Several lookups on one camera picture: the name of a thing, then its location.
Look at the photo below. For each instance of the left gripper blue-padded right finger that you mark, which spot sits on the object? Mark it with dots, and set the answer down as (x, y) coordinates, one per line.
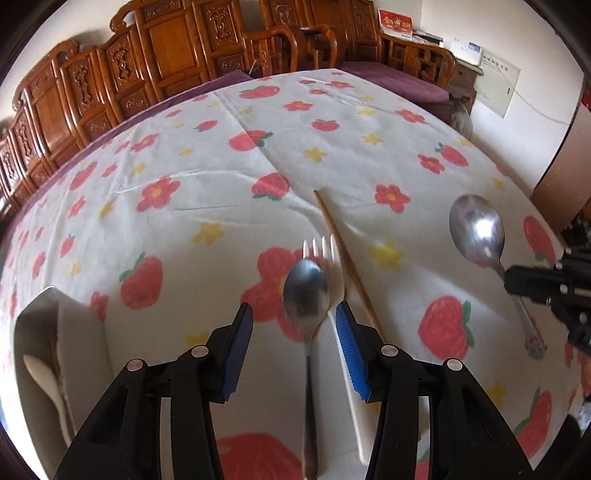
(469, 438)

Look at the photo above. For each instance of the red greeting card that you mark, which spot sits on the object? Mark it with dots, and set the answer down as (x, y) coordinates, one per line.
(396, 24)

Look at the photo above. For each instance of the grey fluffy pet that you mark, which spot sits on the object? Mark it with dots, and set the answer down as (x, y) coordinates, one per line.
(455, 114)

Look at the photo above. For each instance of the white router box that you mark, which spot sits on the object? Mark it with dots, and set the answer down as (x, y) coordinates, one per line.
(468, 52)

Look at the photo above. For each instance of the purple armchair cushion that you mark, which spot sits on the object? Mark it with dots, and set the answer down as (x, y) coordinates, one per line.
(405, 85)

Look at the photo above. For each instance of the carved wooden armchair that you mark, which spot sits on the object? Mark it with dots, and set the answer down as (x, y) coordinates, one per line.
(336, 32)

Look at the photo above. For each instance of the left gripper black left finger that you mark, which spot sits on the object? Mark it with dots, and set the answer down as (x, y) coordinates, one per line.
(120, 439)

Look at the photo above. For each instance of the large white plastic spoon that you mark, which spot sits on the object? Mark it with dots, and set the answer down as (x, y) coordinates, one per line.
(47, 381)

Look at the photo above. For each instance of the strawberry flower print tablecloth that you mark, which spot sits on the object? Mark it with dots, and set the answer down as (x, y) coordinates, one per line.
(173, 225)

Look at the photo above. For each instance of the white wall distribution box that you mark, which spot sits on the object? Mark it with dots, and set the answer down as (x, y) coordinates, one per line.
(496, 86)

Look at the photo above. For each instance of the carved wooden sofa bench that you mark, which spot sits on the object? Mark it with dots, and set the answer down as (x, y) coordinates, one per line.
(157, 49)

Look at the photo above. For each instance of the dark brown wooden chopstick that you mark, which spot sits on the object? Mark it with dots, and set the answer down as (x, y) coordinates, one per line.
(354, 275)

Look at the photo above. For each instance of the white plastic fork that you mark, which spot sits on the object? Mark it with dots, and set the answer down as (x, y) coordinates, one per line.
(326, 252)

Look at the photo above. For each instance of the rectangular metal tin box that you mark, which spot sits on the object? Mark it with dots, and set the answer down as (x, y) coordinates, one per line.
(69, 338)

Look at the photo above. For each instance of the stainless steel spoon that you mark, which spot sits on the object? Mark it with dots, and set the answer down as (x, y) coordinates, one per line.
(306, 302)

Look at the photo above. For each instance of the wooden side table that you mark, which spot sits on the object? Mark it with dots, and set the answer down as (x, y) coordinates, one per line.
(462, 84)

